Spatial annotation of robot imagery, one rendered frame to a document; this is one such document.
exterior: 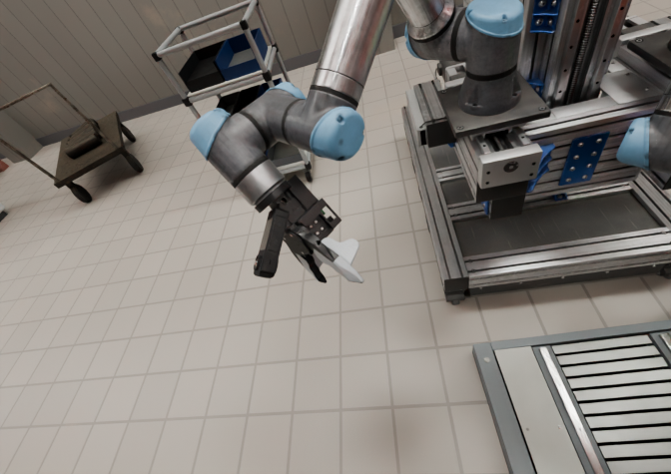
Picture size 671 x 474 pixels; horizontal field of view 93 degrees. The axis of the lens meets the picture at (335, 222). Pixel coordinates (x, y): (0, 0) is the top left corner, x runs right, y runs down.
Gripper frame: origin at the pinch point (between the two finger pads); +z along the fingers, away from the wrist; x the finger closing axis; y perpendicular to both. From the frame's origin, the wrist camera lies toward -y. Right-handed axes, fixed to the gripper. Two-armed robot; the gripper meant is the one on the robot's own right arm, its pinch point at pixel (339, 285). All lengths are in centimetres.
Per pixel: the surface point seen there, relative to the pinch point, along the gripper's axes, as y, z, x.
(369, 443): -13, 66, 58
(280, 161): 75, -37, 143
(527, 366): 37, 78, 25
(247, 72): 75, -78, 102
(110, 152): 16, -143, 259
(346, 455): -21, 64, 61
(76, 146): 2, -171, 280
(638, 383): 53, 101, 7
